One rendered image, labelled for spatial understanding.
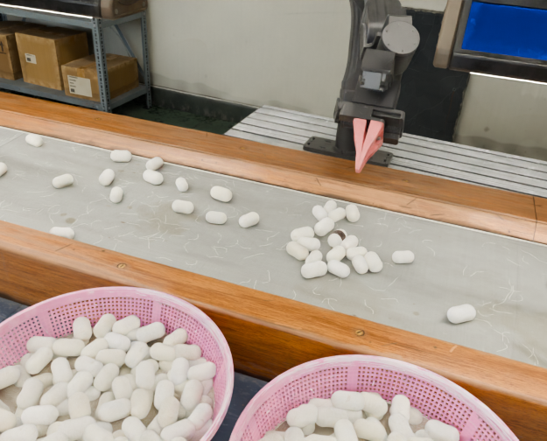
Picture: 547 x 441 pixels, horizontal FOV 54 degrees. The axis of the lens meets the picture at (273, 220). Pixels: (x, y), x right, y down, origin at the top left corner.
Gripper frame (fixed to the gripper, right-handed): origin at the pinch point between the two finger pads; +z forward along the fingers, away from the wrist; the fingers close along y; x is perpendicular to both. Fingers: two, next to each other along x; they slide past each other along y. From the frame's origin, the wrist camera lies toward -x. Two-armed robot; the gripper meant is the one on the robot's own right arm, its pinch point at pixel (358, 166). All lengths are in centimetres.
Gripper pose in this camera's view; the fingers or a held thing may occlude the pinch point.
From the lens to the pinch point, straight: 85.3
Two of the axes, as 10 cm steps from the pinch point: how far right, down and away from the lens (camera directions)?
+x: 1.7, 3.4, 9.3
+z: -2.9, 9.1, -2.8
